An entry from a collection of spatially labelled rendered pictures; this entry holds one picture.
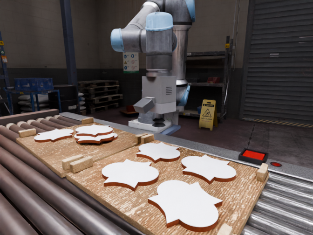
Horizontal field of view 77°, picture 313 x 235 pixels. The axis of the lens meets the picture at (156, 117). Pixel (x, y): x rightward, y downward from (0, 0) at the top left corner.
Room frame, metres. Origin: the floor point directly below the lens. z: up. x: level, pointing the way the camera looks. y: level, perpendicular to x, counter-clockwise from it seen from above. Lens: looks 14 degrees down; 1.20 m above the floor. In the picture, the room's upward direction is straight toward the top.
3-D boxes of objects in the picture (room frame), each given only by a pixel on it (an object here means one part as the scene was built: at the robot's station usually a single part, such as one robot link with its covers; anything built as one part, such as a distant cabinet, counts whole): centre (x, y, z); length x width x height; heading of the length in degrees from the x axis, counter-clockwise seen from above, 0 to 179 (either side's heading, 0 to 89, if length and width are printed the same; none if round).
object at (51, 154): (0.73, 0.29, 0.93); 0.41 x 0.35 x 0.02; 49
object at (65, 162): (0.51, 0.23, 0.95); 0.06 x 0.02 x 0.03; 139
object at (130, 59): (6.36, 0.81, 1.55); 0.61 x 0.02 x 0.91; 60
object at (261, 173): (0.45, -0.27, 0.95); 0.06 x 0.02 x 0.03; 141
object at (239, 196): (0.47, -0.03, 0.93); 0.41 x 0.35 x 0.02; 51
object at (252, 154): (0.60, -0.32, 0.92); 0.06 x 0.06 x 0.01; 53
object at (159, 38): (0.60, -0.01, 1.29); 0.09 x 0.08 x 0.11; 168
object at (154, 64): (0.59, -0.01, 1.21); 0.08 x 0.08 x 0.05
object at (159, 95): (0.58, 0.01, 1.14); 0.12 x 0.09 x 0.16; 133
